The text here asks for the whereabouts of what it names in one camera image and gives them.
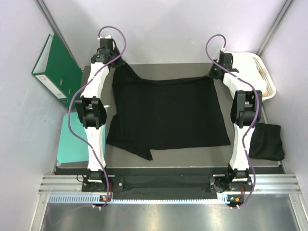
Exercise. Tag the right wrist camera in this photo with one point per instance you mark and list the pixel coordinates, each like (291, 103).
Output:
(225, 59)

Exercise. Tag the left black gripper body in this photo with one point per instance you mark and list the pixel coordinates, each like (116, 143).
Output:
(117, 62)

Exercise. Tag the white plastic basket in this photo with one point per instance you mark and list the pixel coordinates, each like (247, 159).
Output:
(264, 77)

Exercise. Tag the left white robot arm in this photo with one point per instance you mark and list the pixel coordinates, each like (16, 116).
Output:
(93, 116)

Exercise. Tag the folded black t-shirt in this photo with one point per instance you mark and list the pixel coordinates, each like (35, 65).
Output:
(266, 143)

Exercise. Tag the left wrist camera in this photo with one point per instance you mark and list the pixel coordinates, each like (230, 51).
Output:
(107, 43)

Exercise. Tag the teal cutting board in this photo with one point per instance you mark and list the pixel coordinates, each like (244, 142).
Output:
(70, 148)

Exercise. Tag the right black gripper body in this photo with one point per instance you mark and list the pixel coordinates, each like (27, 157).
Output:
(213, 71)

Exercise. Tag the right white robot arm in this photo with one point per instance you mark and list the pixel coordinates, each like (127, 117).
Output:
(245, 114)

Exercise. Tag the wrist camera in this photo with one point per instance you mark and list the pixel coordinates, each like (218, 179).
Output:
(107, 43)
(225, 59)

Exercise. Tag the green ring binder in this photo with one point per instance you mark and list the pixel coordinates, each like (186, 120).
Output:
(57, 71)

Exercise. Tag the aluminium frame rail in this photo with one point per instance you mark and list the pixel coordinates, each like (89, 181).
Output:
(265, 183)

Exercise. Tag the white t-shirt in basket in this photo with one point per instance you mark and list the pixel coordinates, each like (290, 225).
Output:
(248, 70)

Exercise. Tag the black t-shirt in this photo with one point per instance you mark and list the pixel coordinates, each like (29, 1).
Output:
(266, 143)
(164, 114)

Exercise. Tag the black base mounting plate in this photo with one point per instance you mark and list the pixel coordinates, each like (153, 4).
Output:
(163, 186)

